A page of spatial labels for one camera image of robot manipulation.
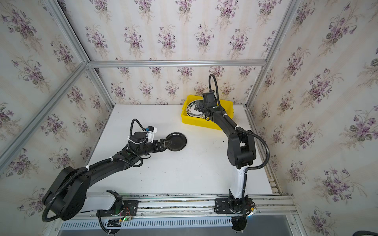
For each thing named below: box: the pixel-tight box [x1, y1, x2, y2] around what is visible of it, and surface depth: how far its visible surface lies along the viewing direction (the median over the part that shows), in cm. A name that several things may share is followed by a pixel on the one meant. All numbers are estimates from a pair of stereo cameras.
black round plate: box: [165, 131, 188, 152], surface depth 100 cm
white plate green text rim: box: [186, 99, 206, 119], surface depth 109 cm
